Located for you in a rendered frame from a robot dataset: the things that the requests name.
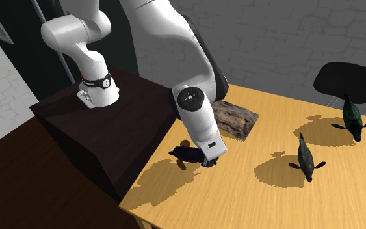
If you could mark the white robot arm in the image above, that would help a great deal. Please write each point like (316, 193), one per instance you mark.
(170, 47)

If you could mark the small dark green fish figure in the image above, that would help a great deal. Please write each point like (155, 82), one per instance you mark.
(306, 158)

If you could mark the large dark green fish figure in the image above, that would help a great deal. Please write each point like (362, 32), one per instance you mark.
(353, 119)

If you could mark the black chair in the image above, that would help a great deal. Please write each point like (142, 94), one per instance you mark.
(349, 81)

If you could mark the dark door with frame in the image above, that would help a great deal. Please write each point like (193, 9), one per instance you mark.
(27, 47)

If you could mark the brown wood-grain flat board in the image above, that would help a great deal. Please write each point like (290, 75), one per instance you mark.
(236, 119)

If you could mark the dark brown robot stand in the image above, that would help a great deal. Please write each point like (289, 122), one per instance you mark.
(106, 126)

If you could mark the dark purple toy figure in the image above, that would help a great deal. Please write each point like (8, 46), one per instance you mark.
(189, 153)

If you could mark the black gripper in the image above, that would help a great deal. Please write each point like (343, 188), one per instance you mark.
(210, 162)

